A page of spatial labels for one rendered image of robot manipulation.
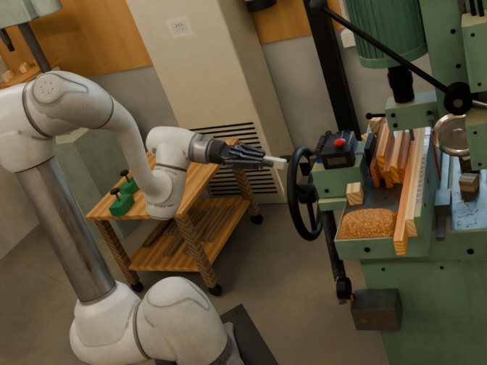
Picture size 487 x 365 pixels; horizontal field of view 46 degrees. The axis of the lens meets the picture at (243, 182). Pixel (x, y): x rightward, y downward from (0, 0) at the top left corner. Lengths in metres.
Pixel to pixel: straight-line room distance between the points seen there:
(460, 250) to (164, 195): 0.84
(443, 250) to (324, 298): 1.15
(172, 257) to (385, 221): 1.71
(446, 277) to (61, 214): 0.98
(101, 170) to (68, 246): 2.07
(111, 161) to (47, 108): 2.30
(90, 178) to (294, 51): 1.38
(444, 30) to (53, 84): 0.86
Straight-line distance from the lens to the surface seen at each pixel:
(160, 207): 1.76
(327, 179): 1.56
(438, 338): 1.76
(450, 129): 1.43
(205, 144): 1.74
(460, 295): 1.63
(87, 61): 3.86
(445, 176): 1.68
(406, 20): 1.40
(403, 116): 1.53
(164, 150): 1.77
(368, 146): 1.53
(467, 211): 1.56
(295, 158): 1.67
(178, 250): 2.93
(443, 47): 1.42
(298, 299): 2.64
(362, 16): 1.40
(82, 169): 3.45
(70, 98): 1.27
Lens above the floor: 1.72
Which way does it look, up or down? 28 degrees down
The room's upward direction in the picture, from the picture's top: 21 degrees counter-clockwise
